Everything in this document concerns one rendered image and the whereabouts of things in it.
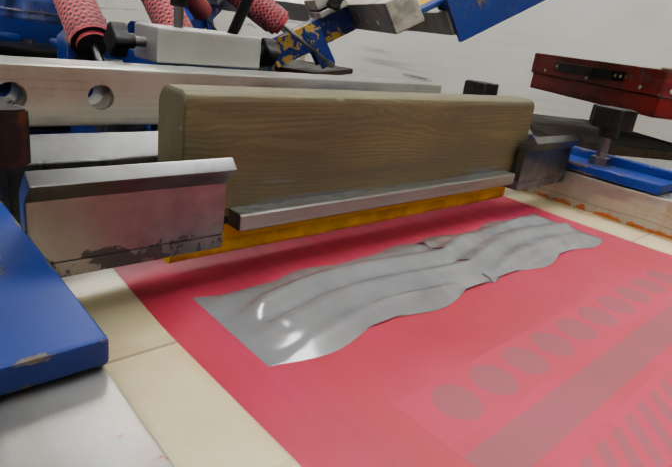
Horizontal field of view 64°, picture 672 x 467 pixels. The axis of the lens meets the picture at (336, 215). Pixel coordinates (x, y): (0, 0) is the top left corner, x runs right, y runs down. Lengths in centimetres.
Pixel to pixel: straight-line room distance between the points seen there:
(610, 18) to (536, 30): 31
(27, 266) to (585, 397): 24
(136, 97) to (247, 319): 30
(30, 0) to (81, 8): 32
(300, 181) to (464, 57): 250
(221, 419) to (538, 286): 24
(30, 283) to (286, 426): 11
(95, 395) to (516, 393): 18
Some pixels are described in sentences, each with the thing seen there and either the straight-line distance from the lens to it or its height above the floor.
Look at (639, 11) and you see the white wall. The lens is 247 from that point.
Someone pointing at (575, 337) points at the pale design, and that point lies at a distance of 34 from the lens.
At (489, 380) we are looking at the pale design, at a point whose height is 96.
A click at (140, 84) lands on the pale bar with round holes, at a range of 53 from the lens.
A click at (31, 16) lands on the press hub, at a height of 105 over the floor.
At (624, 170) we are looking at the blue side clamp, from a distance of 63.
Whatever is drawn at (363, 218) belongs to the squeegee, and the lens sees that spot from 41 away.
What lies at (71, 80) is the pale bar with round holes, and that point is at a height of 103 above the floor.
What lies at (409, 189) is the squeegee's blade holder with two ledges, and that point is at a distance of 40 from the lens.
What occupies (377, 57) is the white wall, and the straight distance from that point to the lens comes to 318.
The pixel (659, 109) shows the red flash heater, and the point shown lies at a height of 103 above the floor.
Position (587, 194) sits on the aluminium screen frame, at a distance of 61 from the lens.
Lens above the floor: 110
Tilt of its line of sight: 19 degrees down
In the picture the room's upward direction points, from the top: 8 degrees clockwise
